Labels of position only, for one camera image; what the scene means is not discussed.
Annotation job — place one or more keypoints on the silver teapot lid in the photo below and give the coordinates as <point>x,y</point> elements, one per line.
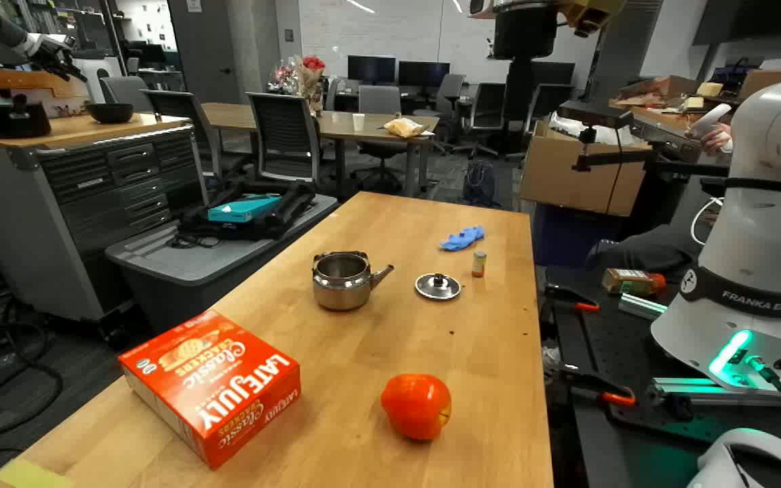
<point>437,288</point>

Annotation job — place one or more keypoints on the grey background robot arm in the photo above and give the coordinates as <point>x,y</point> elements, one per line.
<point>0,29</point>

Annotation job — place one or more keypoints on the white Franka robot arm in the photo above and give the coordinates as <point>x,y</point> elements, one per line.
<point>772,225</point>

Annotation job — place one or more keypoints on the black cooking pot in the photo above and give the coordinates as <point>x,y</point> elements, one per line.
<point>13,118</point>

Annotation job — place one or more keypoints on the silver metal teapot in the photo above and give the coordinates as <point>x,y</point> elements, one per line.
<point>341,288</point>

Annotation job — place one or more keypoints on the blue cloth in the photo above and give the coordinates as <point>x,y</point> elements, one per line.
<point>463,240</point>

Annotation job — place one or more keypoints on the small spice bottle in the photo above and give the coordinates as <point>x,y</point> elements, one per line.
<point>479,263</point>

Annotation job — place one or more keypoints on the black backpack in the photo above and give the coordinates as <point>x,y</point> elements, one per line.
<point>286,212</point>

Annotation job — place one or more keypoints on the yellow bag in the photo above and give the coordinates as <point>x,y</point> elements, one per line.
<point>403,128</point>

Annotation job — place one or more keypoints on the wooden meeting table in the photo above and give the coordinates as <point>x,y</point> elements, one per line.
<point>338,122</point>

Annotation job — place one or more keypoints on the teal case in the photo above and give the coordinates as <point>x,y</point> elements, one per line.
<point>243,211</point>

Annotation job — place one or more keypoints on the dark mesh office chair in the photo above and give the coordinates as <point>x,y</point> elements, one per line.
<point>174,105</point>
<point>284,131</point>

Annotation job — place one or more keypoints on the red orange tomato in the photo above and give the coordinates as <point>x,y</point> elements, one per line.
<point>415,407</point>

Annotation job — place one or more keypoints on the black computer monitor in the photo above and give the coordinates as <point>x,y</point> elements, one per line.
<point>423,75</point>
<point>370,68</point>

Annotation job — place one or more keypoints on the large cardboard box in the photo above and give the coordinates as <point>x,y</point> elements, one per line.
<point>570,179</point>

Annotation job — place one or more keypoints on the flower bouquet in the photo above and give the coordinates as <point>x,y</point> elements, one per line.
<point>305,71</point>

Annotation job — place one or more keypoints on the grey plastic tote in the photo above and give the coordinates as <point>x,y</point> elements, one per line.
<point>182,266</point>

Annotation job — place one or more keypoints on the orange cracker box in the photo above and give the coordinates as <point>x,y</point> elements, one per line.
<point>215,395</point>

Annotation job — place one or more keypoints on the black box on stand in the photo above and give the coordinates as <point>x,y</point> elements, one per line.
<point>525,30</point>

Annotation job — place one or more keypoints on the grey office chair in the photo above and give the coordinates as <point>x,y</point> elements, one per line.
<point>126,93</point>

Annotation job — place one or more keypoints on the black bowl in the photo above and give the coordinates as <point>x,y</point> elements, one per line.
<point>110,113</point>

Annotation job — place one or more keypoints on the grey drawer cabinet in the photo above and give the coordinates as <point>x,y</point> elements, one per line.
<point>55,208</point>

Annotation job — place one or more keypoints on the white handheld controller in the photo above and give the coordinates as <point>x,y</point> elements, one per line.
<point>712,118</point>

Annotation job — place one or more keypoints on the white headset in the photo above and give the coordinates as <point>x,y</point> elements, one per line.
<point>726,450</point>

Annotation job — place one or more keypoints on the yellow sponge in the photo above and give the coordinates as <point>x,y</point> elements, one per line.
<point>34,475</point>

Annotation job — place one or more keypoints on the aluminium rail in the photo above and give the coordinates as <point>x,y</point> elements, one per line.
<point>689,387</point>

